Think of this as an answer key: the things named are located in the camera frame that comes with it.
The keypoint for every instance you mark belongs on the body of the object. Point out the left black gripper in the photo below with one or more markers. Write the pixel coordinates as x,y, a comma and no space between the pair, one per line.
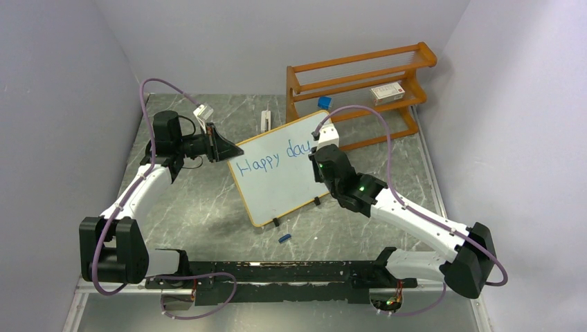
217,148

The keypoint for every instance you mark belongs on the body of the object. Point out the yellow framed whiteboard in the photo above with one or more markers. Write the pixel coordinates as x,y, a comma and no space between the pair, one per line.
274,176

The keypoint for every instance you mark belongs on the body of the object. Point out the blue marker cap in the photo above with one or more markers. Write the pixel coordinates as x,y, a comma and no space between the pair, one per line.
284,238

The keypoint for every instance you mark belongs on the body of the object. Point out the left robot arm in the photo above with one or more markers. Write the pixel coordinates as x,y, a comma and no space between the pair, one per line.
112,248

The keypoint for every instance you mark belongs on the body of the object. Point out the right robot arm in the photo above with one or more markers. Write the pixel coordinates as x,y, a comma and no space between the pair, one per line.
461,256

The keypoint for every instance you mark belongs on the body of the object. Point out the white whiteboard stand piece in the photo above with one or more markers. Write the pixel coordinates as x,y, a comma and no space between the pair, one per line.
265,125

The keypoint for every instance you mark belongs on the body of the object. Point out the small blue box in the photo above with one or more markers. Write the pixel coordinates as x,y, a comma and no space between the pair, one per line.
324,103

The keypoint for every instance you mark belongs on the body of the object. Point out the orange wooden shelf rack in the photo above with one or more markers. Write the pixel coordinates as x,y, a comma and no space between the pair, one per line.
349,80

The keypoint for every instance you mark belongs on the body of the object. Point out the white red carton box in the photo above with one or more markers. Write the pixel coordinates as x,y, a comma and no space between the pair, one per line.
387,93

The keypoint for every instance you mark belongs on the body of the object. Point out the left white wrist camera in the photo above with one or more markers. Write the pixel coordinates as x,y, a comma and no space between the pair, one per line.
202,114

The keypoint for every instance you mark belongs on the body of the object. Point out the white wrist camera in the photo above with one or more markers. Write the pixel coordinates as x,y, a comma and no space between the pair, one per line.
202,114
326,135

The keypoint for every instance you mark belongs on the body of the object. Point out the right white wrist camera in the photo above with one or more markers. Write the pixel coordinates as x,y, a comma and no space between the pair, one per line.
326,135

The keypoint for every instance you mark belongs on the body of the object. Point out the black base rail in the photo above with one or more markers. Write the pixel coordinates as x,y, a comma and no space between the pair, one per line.
285,281

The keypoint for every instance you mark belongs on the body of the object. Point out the aluminium frame profile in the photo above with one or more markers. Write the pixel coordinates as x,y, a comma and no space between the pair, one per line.
428,307

